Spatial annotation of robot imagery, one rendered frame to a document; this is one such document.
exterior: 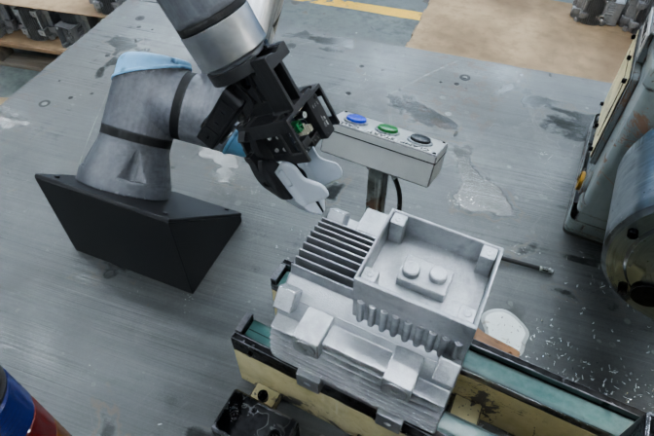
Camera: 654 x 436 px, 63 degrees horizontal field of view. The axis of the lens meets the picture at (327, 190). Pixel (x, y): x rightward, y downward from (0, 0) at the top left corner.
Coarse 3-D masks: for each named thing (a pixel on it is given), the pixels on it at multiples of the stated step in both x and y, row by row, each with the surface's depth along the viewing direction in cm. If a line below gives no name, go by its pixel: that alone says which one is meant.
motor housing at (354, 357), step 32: (320, 224) 61; (352, 224) 67; (320, 256) 57; (352, 256) 57; (320, 288) 57; (352, 288) 56; (288, 320) 58; (352, 320) 55; (288, 352) 58; (352, 352) 54; (384, 352) 54; (416, 352) 53; (352, 384) 57; (416, 384) 53; (416, 416) 55
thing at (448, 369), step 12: (336, 216) 63; (348, 216) 64; (288, 288) 56; (276, 300) 56; (288, 300) 56; (288, 312) 56; (444, 360) 51; (456, 360) 51; (444, 372) 51; (456, 372) 50; (444, 384) 51
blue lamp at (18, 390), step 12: (12, 384) 38; (12, 396) 37; (24, 396) 39; (0, 408) 36; (12, 408) 37; (24, 408) 39; (0, 420) 36; (12, 420) 37; (24, 420) 39; (0, 432) 36; (12, 432) 37; (24, 432) 39
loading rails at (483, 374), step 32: (256, 320) 73; (256, 352) 70; (480, 352) 70; (256, 384) 77; (288, 384) 72; (480, 384) 69; (512, 384) 67; (544, 384) 67; (576, 384) 66; (320, 416) 74; (352, 416) 69; (448, 416) 64; (480, 416) 72; (512, 416) 70; (544, 416) 67; (576, 416) 64; (608, 416) 64; (640, 416) 63
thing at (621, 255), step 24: (648, 144) 71; (624, 168) 73; (648, 168) 67; (624, 192) 69; (648, 192) 64; (624, 216) 65; (648, 216) 62; (624, 240) 66; (648, 240) 64; (624, 264) 68; (648, 264) 66; (624, 288) 70; (648, 288) 68; (648, 312) 72
